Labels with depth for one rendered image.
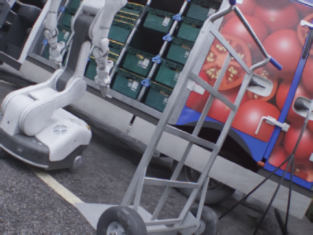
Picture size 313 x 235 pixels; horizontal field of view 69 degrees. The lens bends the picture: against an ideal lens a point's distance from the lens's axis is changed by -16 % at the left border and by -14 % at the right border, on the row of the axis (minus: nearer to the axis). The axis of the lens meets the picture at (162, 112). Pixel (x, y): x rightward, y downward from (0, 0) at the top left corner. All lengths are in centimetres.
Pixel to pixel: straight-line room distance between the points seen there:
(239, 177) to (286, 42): 135
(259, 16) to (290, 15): 32
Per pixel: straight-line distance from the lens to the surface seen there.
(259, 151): 240
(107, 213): 111
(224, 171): 242
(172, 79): 279
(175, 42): 289
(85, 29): 171
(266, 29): 267
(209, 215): 158
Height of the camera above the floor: 66
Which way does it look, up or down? level
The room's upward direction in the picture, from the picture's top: 25 degrees clockwise
